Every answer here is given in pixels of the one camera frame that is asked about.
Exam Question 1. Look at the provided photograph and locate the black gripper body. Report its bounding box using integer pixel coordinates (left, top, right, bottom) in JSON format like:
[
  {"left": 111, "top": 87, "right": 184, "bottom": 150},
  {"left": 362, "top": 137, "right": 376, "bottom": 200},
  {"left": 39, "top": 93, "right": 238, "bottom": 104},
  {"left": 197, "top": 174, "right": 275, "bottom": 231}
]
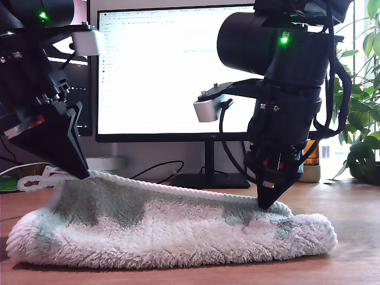
[{"left": 243, "top": 99, "right": 323, "bottom": 172}]

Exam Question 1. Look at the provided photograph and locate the white fluffy tea towel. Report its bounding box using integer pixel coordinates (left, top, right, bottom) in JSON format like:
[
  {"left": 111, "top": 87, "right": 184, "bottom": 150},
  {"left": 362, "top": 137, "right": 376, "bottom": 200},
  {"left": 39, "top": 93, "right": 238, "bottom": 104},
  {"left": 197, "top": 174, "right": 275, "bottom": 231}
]
[{"left": 5, "top": 169, "right": 338, "bottom": 270}]

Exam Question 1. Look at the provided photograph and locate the monitor with dark screen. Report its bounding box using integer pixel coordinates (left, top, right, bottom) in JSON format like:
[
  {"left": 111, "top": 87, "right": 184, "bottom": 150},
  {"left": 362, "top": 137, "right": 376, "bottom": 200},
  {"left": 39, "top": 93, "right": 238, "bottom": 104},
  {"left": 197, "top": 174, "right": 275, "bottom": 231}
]
[{"left": 0, "top": 23, "right": 94, "bottom": 138}]

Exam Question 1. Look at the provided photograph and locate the amber glass lamp grey base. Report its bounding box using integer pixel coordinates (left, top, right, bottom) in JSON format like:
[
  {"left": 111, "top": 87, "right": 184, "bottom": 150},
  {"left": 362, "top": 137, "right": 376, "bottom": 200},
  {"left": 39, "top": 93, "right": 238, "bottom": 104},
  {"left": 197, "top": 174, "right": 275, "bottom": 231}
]
[{"left": 302, "top": 139, "right": 322, "bottom": 183}]

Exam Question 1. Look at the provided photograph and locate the long white box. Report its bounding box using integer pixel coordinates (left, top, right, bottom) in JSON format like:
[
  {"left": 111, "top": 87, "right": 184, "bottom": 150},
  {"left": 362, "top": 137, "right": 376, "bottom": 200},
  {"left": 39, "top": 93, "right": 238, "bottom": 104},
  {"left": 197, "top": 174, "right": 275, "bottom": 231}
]
[{"left": 85, "top": 156, "right": 129, "bottom": 172}]

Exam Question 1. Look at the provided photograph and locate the green leafy house plant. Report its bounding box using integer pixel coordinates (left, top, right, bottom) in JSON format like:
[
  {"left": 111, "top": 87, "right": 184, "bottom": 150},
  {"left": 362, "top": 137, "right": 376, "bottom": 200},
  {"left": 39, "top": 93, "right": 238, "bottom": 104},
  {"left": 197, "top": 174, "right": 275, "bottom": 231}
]
[{"left": 332, "top": 0, "right": 380, "bottom": 186}]

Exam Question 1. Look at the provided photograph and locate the large monitor with white screen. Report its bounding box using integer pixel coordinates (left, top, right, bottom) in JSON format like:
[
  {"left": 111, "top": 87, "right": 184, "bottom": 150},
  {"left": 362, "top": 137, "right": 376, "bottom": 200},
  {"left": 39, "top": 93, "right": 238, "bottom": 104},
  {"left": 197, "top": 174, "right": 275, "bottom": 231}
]
[{"left": 95, "top": 2, "right": 330, "bottom": 191}]

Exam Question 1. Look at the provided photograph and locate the white cable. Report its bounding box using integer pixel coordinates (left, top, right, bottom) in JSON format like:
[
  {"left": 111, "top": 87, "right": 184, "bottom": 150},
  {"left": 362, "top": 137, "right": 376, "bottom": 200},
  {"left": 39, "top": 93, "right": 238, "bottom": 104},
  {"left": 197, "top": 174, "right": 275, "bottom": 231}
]
[{"left": 0, "top": 162, "right": 51, "bottom": 178}]

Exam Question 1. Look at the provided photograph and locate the thin black cable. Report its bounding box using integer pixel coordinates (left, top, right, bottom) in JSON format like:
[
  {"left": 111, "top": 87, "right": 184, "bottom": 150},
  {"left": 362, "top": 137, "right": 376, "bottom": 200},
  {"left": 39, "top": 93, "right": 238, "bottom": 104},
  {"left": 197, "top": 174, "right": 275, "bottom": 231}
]
[{"left": 0, "top": 136, "right": 19, "bottom": 167}]

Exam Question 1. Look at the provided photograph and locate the arm thick black cable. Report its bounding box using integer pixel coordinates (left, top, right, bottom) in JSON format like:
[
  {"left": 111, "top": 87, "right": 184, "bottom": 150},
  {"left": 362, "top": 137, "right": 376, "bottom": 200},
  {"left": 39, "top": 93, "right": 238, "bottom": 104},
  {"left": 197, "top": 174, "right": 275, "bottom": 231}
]
[{"left": 313, "top": 5, "right": 353, "bottom": 139}]

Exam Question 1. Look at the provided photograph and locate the arm grey camera box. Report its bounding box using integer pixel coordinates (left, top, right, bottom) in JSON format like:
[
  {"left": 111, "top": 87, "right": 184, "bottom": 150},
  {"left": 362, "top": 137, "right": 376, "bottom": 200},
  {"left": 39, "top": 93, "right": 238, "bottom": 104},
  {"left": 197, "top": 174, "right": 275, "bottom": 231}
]
[
  {"left": 50, "top": 22, "right": 105, "bottom": 57},
  {"left": 192, "top": 81, "right": 265, "bottom": 123}
]

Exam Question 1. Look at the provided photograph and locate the black usb cable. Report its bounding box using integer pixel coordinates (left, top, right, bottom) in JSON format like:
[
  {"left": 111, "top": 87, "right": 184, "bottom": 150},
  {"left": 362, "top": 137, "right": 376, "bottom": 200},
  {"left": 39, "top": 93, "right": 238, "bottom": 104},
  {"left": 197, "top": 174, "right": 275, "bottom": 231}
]
[{"left": 130, "top": 160, "right": 185, "bottom": 186}]

